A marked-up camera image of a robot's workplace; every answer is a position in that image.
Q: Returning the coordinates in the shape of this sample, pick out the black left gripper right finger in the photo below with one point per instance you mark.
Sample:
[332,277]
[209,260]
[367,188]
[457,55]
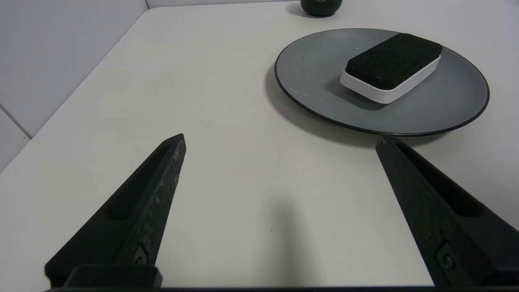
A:
[446,227]

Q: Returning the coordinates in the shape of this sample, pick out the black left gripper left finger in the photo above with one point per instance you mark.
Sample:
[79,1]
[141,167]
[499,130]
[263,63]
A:
[138,219]

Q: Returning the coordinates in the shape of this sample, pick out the black white board eraser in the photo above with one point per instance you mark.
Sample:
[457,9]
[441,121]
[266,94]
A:
[391,61]

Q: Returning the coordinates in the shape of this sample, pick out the gray round plate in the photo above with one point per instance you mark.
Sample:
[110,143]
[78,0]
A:
[316,77]

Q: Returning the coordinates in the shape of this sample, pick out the glass cup with dark contents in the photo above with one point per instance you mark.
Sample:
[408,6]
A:
[321,7]

